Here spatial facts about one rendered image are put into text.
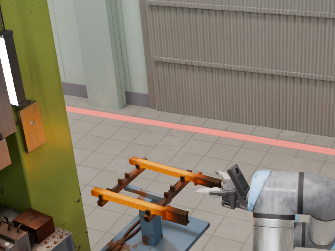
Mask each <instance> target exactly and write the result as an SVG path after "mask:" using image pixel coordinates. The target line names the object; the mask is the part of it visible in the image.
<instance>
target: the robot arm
mask: <svg viewBox="0 0 335 251"><path fill-rule="evenodd" d="M215 173H216V174H217V175H219V176H220V177H221V178H222V181H223V185H222V186H221V188H222V189H220V188H218V187H213V188H200V189H198V190H196V193H198V194H202V195H204V196H205V199H206V201H207V203H212V202H213V200H214V199H215V198H219V197H221V196H222V201H221V205H222V206H223V207H226V208H229V209H233V210H234V209H235V208H240V209H243V210H247V211H250V212H253V220H254V221H253V244H252V251H293V249H294V248H295V247H300V248H301V247H303V248H316V249H328V250H334V249H335V181H334V180H332V179H330V178H328V177H326V176H323V175H320V174H316V173H310V172H291V171H273V170H260V171H257V172H256V173H255V174H254V176H253V178H252V182H251V186H250V187H249V185H248V183H247V181H246V179H245V177H244V176H243V174H242V172H241V170H240V168H239V167H238V165H237V164H233V165H232V166H231V167H229V168H228V169H227V173H225V172H221V171H215ZM225 205H228V206H230V207H227V206H225ZM302 214H304V215H309V222H297V220H298V219H299V217H300V215H302Z"/></svg>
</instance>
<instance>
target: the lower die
mask: <svg viewBox="0 0 335 251"><path fill-rule="evenodd" d="M0 234H2V235H5V236H7V237H9V238H11V239H14V240H15V244H14V245H13V246H11V247H10V248H8V247H7V245H4V244H2V243H0V251H31V250H32V249H31V245H30V241H29V236H28V232H25V231H23V230H21V229H19V233H17V228H16V227H14V226H11V225H10V229H8V224H7V223H4V222H1V225H0Z"/></svg>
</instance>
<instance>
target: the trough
mask: <svg viewBox="0 0 335 251"><path fill-rule="evenodd" d="M5 242H9V245H7V247H8V248H10V247H11V246H13V245H14V244H15V240H14V239H11V238H9V237H7V236H5V235H2V234H0V243H2V244H4V243H5Z"/></svg>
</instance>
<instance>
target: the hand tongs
mask: <svg viewBox="0 0 335 251"><path fill-rule="evenodd" d="M179 182H180V180H179V181H178V182H177V183H176V184H175V185H174V186H176V185H177V184H178V183H179ZM139 222H140V219H138V220H137V221H136V222H135V223H134V224H133V225H132V226H131V227H130V228H129V229H128V230H127V231H126V232H125V234H124V235H123V237H122V238H121V239H119V240H117V241H116V243H112V244H111V245H110V246H109V247H108V248H107V249H106V250H105V251H119V250H120V249H121V248H122V245H124V241H126V240H127V239H129V238H130V237H132V236H133V235H134V234H135V233H136V232H138V231H139V230H140V229H141V226H139V227H137V228H136V229H135V230H134V231H133V232H132V233H131V234H129V235H128V236H127V234H128V233H129V232H130V231H131V230H132V229H133V228H134V227H135V226H136V225H137V224H138V223H139Z"/></svg>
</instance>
